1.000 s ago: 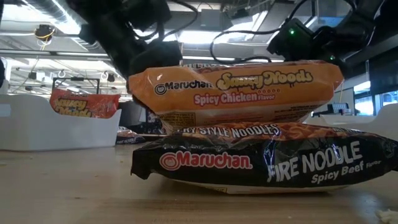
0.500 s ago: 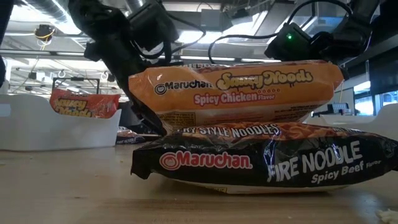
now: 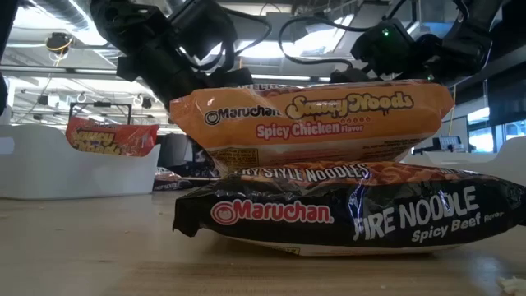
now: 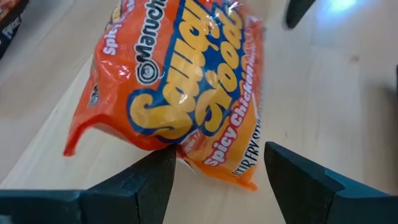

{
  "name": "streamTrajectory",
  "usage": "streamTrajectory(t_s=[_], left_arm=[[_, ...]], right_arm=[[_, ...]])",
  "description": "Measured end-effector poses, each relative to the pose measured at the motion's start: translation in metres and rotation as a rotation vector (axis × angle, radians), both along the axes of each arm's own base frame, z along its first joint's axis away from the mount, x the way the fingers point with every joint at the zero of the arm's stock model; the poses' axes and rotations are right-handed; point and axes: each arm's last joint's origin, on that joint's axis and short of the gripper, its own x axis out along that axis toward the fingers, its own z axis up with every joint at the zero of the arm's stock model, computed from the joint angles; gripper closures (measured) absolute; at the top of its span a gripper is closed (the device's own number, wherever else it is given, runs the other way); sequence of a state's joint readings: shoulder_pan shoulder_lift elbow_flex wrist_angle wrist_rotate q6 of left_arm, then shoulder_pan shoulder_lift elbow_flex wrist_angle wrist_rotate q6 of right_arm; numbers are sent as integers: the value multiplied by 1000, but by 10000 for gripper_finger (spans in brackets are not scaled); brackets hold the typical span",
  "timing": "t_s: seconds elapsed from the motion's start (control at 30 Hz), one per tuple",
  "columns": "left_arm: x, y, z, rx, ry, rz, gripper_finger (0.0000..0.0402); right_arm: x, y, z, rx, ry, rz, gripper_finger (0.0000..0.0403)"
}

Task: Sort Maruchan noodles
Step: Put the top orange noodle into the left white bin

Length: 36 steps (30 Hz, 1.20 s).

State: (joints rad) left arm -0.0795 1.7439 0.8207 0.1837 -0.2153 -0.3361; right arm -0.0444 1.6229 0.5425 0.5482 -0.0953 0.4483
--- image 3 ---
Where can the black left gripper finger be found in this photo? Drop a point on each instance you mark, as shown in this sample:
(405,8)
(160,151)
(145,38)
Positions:
(234,77)

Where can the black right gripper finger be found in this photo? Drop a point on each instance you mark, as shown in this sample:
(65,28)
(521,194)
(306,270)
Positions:
(349,76)

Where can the Saucy Noods noodle pack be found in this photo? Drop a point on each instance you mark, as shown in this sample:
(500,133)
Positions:
(111,137)
(308,119)

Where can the black Fire Noodle pack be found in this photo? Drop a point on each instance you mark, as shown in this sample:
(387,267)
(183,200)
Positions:
(287,228)
(168,183)

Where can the white plastic bin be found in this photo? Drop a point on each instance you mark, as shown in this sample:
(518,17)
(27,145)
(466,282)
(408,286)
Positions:
(61,177)
(493,162)

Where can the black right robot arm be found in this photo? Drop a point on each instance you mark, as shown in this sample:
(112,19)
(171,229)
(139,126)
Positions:
(460,45)

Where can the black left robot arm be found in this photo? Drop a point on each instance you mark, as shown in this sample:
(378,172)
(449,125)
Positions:
(123,24)

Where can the dark grey chair back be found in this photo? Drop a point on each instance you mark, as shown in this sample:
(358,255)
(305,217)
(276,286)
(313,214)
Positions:
(174,150)

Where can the black desk device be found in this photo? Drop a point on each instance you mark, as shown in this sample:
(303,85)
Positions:
(448,143)

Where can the white crumpled scrap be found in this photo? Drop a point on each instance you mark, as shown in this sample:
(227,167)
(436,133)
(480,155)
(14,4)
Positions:
(513,285)

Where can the long ceiling light rail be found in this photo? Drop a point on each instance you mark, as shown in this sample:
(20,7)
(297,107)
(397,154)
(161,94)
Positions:
(287,77)

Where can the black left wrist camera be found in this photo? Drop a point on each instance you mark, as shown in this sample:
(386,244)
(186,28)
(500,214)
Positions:
(201,29)

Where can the black background rig frame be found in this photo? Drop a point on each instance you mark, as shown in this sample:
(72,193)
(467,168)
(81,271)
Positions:
(102,104)

